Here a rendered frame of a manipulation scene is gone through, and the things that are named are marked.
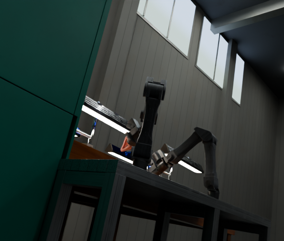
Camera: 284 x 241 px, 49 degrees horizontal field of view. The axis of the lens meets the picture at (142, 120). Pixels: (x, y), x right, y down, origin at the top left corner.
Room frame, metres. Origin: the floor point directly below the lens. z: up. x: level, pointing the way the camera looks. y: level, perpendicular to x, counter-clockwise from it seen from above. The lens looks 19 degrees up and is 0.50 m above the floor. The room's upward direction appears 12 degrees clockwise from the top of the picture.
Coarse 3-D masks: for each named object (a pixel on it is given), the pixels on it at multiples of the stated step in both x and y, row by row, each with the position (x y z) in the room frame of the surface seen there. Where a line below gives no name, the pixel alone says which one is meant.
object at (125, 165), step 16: (64, 160) 1.09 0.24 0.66; (80, 160) 1.02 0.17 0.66; (96, 160) 0.96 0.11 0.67; (112, 160) 0.91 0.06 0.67; (128, 176) 0.93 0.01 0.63; (144, 176) 0.98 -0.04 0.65; (160, 176) 1.03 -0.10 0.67; (128, 192) 1.40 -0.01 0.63; (144, 192) 1.26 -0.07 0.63; (160, 192) 1.15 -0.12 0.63; (176, 192) 1.11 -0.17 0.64; (192, 192) 1.17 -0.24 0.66; (224, 208) 1.36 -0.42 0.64; (240, 208) 1.47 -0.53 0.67; (256, 224) 1.70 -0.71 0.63
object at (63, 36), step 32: (0, 0) 0.82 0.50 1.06; (32, 0) 0.88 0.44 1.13; (64, 0) 0.97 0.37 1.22; (96, 0) 1.07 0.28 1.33; (0, 32) 0.84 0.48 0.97; (32, 32) 0.91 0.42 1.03; (64, 32) 1.00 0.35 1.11; (96, 32) 1.11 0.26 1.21; (0, 64) 0.87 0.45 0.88; (32, 64) 0.94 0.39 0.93; (64, 64) 1.03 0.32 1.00; (64, 96) 1.06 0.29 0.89
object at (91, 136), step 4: (100, 104) 1.67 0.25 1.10; (96, 120) 1.88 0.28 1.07; (92, 124) 1.89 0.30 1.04; (96, 124) 1.90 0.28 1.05; (92, 128) 1.88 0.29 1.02; (80, 132) 1.81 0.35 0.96; (84, 132) 1.84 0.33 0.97; (92, 132) 1.88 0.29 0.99; (88, 136) 1.87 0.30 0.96; (92, 136) 1.89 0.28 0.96; (88, 140) 1.88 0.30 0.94; (92, 140) 1.90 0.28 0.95
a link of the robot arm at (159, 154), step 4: (156, 152) 1.87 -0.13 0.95; (160, 152) 1.87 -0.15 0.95; (156, 156) 1.86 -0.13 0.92; (160, 156) 1.86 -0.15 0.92; (164, 156) 1.84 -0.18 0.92; (168, 156) 1.80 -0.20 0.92; (172, 156) 1.79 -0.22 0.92; (156, 160) 1.86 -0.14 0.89; (164, 160) 1.81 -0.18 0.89; (168, 160) 1.80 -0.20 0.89; (172, 164) 1.87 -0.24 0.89
